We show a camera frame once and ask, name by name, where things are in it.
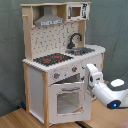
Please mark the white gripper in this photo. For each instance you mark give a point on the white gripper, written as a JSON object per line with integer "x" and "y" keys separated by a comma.
{"x": 92, "y": 76}

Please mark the stove knob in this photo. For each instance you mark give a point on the stove knob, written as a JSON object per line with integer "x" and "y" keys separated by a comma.
{"x": 74, "y": 69}
{"x": 56, "y": 75}

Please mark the white oven door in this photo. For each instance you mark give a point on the white oven door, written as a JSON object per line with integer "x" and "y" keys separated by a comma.
{"x": 69, "y": 102}

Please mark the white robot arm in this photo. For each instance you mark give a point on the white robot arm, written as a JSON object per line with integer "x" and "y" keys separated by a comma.
{"x": 113, "y": 95}

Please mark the wooden toy kitchen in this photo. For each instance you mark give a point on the wooden toy kitchen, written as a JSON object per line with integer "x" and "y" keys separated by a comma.
{"x": 45, "y": 40}

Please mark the white cabinet door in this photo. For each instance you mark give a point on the white cabinet door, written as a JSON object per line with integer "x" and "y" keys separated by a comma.
{"x": 97, "y": 62}

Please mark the grey toy sink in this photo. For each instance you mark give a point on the grey toy sink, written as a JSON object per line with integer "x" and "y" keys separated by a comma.
{"x": 79, "y": 51}

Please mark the black toy faucet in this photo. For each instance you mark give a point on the black toy faucet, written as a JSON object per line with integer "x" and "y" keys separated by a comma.
{"x": 74, "y": 39}

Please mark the black toy stovetop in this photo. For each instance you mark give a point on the black toy stovetop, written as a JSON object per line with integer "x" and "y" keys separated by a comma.
{"x": 52, "y": 59}

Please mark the toy microwave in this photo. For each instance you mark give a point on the toy microwave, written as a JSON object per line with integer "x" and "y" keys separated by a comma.
{"x": 78, "y": 11}

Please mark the grey range hood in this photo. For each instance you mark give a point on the grey range hood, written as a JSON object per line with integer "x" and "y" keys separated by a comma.
{"x": 48, "y": 18}

